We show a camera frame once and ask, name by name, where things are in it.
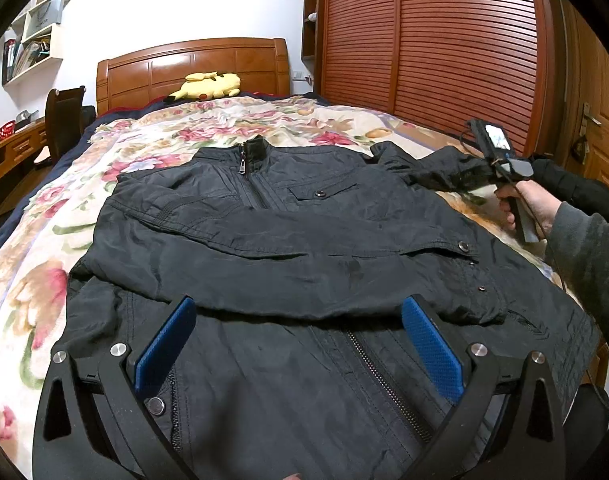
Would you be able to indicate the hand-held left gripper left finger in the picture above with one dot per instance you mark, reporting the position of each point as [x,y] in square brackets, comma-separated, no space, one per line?
[164,347]

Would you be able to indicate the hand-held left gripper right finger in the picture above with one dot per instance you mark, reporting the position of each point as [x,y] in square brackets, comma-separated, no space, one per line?
[429,347]

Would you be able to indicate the black zip jacket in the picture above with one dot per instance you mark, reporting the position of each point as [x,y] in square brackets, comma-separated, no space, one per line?
[284,240]

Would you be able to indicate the person's right forearm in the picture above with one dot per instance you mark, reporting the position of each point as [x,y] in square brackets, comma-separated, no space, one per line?
[589,270]

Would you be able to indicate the person's right hand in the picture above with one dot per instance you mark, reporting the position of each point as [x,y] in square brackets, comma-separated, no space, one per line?
[539,205]

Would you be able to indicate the black padded garment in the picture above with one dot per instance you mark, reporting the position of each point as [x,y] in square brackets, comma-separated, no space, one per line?
[574,185]

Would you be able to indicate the wooden door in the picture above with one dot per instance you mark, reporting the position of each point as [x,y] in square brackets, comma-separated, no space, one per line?
[606,110]

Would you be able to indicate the wooden slatted wardrobe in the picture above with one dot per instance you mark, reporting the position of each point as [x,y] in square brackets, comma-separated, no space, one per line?
[434,40]

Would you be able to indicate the navy bed sheet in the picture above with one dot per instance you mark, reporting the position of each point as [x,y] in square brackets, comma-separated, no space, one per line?
[4,227]

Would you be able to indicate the floral blanket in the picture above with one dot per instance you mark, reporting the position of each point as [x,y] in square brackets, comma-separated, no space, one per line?
[149,130]

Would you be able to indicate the small white shelf item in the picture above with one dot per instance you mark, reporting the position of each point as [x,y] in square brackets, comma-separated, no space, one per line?
[313,17]

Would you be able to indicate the wooden desk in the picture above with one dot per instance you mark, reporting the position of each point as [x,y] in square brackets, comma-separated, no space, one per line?
[9,152]

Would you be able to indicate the dark wooden chair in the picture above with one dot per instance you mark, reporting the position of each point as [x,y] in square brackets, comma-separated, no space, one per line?
[64,115]

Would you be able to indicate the yellow plush toy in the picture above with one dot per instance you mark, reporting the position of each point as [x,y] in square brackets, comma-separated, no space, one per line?
[209,85]

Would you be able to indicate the red basket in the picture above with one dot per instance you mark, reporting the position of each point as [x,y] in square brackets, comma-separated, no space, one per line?
[5,131]

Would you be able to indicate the grey paper bag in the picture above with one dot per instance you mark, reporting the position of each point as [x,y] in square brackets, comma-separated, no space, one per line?
[44,15]

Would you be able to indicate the white wall socket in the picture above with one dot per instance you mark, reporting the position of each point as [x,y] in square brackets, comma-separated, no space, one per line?
[300,77]

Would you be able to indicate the wooden bed frame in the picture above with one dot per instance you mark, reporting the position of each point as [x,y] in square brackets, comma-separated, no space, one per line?
[184,62]

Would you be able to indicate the white wall shelf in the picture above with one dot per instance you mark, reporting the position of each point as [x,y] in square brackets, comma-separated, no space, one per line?
[47,57]

